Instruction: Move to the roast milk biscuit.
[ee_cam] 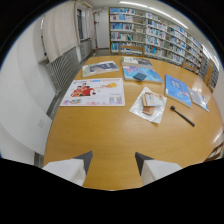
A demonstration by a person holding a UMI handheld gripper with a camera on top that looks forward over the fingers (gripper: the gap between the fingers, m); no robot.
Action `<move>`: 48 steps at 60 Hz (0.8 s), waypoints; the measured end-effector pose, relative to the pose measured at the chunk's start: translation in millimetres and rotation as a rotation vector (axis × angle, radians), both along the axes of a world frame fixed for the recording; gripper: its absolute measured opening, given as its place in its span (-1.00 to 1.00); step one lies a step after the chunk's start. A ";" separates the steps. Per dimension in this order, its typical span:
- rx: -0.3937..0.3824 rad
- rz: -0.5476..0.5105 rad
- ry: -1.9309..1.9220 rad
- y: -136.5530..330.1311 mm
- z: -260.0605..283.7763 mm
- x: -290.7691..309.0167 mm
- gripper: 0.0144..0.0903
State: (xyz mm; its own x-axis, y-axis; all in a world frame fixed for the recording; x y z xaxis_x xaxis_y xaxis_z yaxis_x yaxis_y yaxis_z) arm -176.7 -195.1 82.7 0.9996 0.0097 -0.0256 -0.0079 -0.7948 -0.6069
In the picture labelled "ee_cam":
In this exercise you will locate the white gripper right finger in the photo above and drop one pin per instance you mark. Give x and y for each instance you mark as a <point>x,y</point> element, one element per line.
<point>153,168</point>

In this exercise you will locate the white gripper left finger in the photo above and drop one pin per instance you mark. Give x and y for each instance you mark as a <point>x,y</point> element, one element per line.
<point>68,170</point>

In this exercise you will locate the clear plastic biscuit bag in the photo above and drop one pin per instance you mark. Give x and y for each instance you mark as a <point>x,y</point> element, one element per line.
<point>148,106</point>

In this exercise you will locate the roast milk biscuit packet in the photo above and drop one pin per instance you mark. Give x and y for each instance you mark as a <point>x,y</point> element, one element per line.
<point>151,100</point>

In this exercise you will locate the black pen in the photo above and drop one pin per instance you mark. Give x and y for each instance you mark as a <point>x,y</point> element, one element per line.
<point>182,115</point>

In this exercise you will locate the white poster with red figures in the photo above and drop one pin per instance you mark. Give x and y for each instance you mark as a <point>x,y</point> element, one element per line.
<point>95,92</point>

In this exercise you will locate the light blue thin booklet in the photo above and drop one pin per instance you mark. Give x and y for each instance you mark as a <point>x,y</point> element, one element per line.
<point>199,99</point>

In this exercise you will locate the small dark blue box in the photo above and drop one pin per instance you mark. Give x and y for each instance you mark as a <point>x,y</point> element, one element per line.
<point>139,76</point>

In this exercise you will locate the colourful blue illustrated book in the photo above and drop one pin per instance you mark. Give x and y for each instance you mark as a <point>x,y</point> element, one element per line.
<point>146,75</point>

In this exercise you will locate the grey radiator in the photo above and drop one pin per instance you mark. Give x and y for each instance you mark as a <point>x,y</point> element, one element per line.
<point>65,68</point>

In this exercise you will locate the grey green magazine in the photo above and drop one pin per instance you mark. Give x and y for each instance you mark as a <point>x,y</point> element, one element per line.
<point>99,68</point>

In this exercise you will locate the wooden chair with dark seat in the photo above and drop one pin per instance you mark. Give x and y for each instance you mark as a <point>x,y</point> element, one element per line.
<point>190,67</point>

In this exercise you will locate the dark cover book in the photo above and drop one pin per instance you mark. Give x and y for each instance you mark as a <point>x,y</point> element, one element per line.
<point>136,62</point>

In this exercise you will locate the long library bookshelf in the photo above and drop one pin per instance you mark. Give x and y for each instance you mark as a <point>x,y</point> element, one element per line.
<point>156,33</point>

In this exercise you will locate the white curtain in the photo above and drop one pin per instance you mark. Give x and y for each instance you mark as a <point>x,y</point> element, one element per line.
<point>61,30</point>

